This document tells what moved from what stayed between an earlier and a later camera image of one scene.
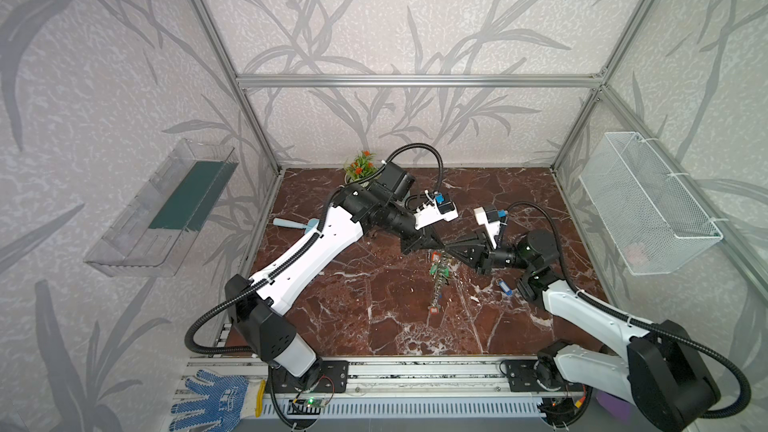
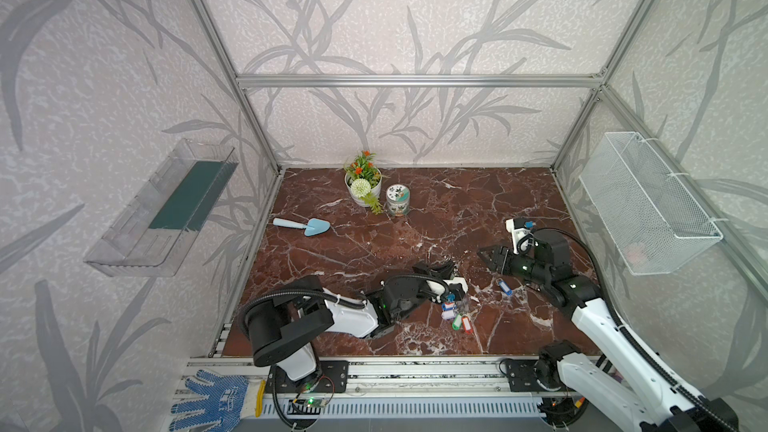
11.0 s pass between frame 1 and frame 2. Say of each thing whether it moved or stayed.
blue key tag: stayed
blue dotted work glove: stayed
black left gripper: moved
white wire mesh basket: stayed
